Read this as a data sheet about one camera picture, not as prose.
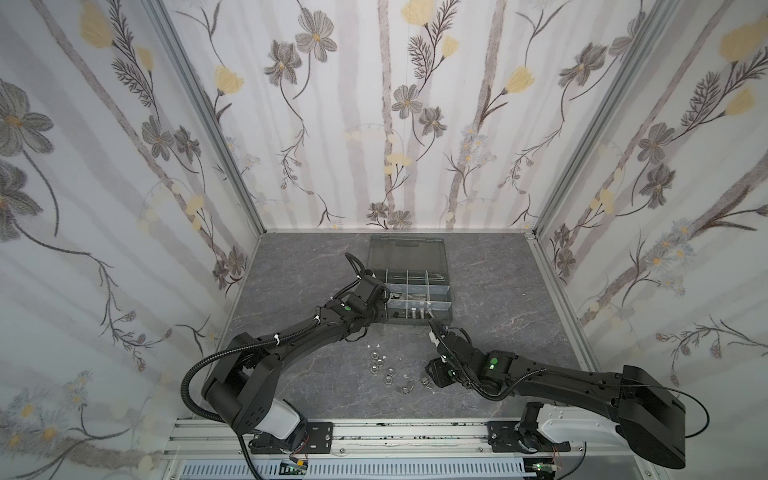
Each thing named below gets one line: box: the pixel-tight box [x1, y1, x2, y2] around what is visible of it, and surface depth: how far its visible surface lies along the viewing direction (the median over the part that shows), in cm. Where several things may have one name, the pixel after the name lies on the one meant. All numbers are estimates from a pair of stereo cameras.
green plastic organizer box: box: [366, 234, 453, 326], surface depth 103 cm
